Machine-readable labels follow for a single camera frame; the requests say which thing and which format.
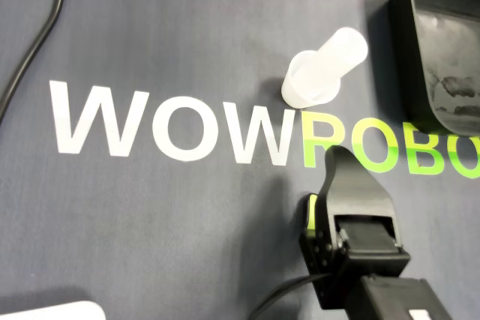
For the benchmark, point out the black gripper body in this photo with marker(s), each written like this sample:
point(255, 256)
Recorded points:
point(375, 260)

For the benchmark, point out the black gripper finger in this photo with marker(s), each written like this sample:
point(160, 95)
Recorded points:
point(348, 185)

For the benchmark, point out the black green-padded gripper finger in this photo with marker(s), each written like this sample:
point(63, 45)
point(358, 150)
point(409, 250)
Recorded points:
point(310, 215)

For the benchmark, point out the white plastic cup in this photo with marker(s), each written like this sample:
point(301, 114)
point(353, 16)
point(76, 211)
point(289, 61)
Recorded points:
point(345, 50)

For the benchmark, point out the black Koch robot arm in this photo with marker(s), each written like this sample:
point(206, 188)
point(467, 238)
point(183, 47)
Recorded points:
point(397, 301)

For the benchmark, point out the dark grey WOWROBO printed mat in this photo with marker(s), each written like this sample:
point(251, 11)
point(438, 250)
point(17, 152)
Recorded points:
point(150, 222)

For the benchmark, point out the black plastic tray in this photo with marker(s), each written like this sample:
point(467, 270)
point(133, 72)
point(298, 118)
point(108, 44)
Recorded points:
point(450, 35)

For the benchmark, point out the white desk lamp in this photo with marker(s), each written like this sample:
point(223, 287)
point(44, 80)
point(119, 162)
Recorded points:
point(56, 312)

